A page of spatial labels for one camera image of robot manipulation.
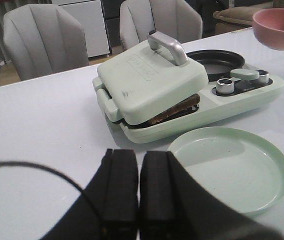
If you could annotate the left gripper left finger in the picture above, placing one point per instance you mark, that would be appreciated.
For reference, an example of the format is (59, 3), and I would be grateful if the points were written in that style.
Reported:
(107, 210)

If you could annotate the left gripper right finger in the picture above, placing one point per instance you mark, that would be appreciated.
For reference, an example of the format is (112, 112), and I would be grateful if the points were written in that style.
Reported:
(173, 206)

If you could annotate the bread slice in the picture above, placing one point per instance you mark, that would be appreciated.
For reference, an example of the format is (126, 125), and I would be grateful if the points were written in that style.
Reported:
(184, 107)

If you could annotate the mint green hinged lid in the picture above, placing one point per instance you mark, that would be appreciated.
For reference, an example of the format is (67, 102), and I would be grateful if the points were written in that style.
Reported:
(147, 79)

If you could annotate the pink bowl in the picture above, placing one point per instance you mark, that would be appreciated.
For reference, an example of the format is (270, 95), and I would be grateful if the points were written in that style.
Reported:
(268, 27)

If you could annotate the mint green breakfast maker base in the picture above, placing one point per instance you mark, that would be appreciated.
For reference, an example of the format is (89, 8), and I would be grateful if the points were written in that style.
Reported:
(212, 108)

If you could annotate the mint green round plate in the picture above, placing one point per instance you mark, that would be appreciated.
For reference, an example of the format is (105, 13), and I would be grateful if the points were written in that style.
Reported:
(242, 169)

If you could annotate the left silver control knob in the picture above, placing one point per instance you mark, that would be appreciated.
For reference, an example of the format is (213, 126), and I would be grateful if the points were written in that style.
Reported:
(225, 86)

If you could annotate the silver control knob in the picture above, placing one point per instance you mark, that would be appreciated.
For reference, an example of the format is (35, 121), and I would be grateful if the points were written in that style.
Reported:
(225, 86)
(263, 77)

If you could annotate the black round frying pan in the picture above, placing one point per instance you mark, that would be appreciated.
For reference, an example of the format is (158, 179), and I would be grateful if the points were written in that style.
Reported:
(221, 64)

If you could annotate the right silver control knob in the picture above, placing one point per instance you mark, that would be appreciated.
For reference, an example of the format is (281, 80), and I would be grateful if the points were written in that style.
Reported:
(263, 77)

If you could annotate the left beige upholstered chair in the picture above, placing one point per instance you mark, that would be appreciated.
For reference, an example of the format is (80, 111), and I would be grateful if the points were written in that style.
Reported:
(43, 39)

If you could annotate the beige upholstered chair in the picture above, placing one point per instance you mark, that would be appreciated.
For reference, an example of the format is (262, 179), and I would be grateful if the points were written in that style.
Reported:
(175, 18)
(43, 39)

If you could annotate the right beige upholstered chair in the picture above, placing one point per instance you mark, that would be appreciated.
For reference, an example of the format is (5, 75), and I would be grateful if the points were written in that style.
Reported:
(175, 18)

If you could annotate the white cabinet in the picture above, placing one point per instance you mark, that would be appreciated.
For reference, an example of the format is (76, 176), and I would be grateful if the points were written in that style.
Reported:
(89, 13)

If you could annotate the tan cushion at right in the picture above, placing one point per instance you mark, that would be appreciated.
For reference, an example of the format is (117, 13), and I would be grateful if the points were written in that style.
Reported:
(241, 16)

